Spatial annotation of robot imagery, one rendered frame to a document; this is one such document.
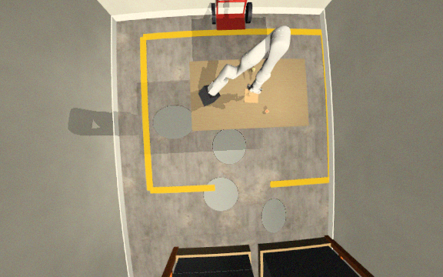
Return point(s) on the tan square mat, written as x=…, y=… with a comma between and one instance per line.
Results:
x=252, y=99

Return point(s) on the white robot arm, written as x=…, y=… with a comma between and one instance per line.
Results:
x=278, y=46

